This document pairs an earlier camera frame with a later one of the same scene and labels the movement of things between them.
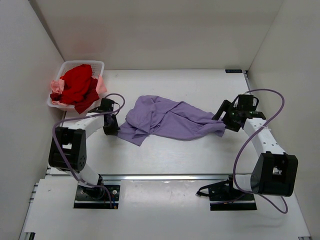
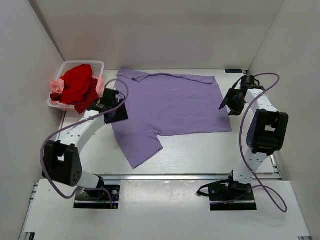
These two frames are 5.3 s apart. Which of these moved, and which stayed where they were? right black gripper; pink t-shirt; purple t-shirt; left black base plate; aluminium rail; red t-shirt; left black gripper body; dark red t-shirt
Moved: left black gripper body; right black gripper; purple t-shirt
Stayed: red t-shirt; aluminium rail; left black base plate; dark red t-shirt; pink t-shirt
